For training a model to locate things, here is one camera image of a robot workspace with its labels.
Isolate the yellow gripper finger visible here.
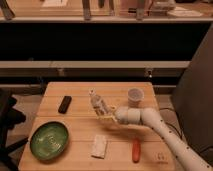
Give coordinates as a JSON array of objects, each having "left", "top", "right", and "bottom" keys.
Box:
[
  {"left": 107, "top": 106, "right": 116, "bottom": 111},
  {"left": 98, "top": 115, "right": 113, "bottom": 120}
]

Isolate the clear plastic bottle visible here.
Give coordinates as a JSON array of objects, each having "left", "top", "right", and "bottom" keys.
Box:
[{"left": 89, "top": 90, "right": 109, "bottom": 116}]

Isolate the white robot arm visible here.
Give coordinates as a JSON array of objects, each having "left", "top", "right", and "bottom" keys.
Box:
[{"left": 95, "top": 106, "right": 213, "bottom": 171}]

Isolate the white sponge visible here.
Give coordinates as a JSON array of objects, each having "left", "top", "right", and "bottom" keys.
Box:
[{"left": 91, "top": 135, "right": 107, "bottom": 159}]

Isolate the orange carrot toy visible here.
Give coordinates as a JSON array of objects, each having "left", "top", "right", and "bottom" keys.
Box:
[{"left": 132, "top": 139, "right": 141, "bottom": 163}]

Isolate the black rectangular block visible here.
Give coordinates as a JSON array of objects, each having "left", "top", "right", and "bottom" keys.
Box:
[{"left": 58, "top": 96, "right": 72, "bottom": 114}]

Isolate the green bowl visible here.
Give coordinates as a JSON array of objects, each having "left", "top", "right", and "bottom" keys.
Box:
[{"left": 30, "top": 121, "right": 69, "bottom": 161}]

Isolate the black office chair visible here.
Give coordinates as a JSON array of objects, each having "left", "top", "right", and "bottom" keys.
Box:
[{"left": 0, "top": 89, "right": 28, "bottom": 171}]

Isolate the black cable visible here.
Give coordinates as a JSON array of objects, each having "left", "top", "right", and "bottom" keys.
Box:
[{"left": 158, "top": 107, "right": 184, "bottom": 140}]

